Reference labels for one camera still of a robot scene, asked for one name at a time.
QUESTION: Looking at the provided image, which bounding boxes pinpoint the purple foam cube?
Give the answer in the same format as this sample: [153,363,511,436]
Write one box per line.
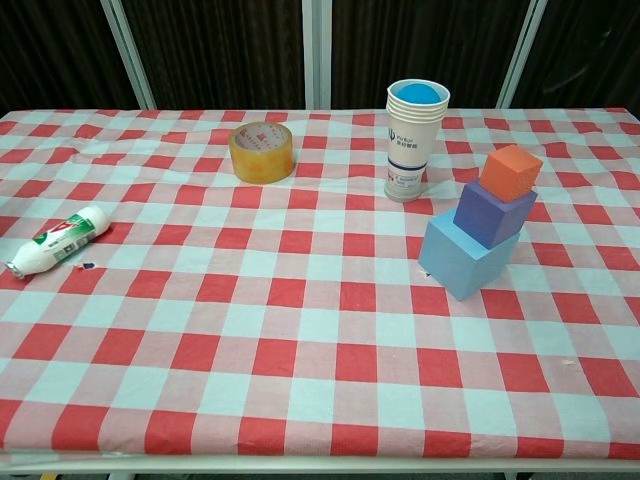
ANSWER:
[452,180,539,250]

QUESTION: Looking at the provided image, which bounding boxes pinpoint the small orange foam cube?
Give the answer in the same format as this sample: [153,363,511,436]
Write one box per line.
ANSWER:
[479,143,545,203]

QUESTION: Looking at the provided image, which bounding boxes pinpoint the white paper cups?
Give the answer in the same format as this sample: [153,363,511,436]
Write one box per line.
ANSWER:
[383,78,451,204]

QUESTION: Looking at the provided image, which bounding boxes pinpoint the yellow packing tape roll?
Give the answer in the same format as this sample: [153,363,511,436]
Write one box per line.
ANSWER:
[228,121,295,185]

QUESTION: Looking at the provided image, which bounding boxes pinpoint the large light blue foam cube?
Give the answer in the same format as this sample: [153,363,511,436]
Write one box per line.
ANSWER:
[417,208,521,302]

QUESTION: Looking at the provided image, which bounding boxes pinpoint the red white checked tablecloth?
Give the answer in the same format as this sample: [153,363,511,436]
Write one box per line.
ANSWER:
[0,107,640,464]

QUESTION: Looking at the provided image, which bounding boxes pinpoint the blue ball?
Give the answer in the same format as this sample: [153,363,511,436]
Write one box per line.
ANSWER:
[394,83,444,106]

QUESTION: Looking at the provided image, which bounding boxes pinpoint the white green label bottle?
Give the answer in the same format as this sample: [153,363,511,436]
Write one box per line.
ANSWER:
[3,204,112,280]

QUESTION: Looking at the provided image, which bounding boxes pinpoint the aluminium partition post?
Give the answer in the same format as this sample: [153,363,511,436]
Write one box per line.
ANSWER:
[98,0,157,111]
[300,0,334,111]
[494,0,547,110]

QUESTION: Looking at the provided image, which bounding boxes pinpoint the white metal table frame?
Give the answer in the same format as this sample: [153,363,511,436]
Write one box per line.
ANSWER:
[0,452,640,480]

